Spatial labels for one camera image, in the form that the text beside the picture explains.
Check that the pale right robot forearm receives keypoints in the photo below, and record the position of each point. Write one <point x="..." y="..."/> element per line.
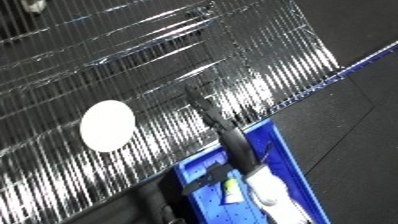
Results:
<point x="269" y="195"/>

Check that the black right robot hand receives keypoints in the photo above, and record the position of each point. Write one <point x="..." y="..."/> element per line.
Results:
<point x="234" y="143"/>

